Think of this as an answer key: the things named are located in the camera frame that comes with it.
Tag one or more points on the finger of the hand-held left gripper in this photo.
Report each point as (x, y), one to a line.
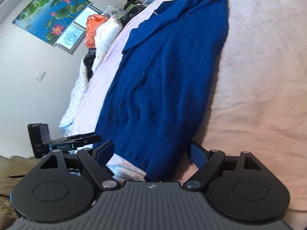
(86, 138)

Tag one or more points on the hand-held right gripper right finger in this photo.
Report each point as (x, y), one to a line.
(197, 157)

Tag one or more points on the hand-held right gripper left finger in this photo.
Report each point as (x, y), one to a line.
(105, 152)

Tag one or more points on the blue beaded sweater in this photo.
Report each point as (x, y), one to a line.
(163, 76)

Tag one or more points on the person's olive pants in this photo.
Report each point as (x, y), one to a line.
(9, 172)

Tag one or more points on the black lace garment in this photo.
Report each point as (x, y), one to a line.
(88, 61)

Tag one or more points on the pink bed blanket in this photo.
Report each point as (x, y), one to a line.
(263, 100)

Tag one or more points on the window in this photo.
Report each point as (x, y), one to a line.
(69, 36)

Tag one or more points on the orange plastic bag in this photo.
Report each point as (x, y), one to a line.
(92, 28)

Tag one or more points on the lotus print roller blind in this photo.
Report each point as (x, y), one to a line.
(48, 16)

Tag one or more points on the grey floral pillow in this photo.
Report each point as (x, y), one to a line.
(115, 10)

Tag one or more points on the dark patterned garment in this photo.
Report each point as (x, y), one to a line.
(135, 10)

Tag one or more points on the green plastic item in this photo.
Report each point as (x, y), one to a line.
(130, 2)

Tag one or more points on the white wall switch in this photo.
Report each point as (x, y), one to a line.
(40, 75)

